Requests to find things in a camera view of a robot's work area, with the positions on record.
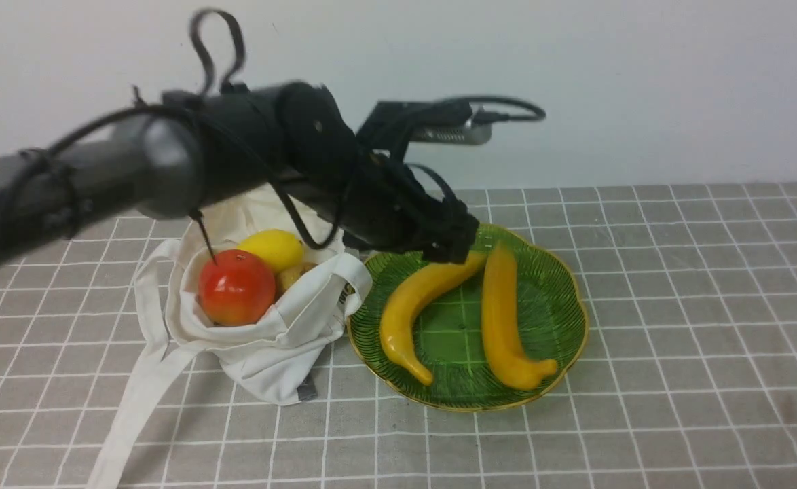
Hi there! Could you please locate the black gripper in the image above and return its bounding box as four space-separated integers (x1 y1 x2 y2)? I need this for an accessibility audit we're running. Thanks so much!
317 153 479 264

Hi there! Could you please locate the yellow banana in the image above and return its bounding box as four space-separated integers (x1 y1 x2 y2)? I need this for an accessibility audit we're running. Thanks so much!
379 251 487 386
481 242 559 392

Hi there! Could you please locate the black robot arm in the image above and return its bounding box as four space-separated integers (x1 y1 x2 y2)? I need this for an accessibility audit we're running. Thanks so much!
0 81 479 263

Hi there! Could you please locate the small yellow-brown fruit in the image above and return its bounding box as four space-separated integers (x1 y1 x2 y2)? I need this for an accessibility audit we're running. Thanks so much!
276 262 318 297

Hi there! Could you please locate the white cloth tote bag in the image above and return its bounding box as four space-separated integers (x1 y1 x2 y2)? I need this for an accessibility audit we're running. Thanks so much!
85 185 373 489

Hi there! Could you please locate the yellow lemon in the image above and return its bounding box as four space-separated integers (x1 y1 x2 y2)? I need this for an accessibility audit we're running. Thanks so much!
236 229 305 274

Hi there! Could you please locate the red orange mango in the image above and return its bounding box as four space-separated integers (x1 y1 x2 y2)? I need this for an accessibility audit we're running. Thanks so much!
198 249 276 326

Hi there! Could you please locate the green glass leaf plate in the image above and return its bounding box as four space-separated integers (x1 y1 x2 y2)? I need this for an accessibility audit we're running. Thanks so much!
347 225 590 412

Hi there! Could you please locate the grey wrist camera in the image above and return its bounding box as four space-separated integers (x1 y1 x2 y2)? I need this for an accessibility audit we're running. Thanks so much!
356 101 493 160

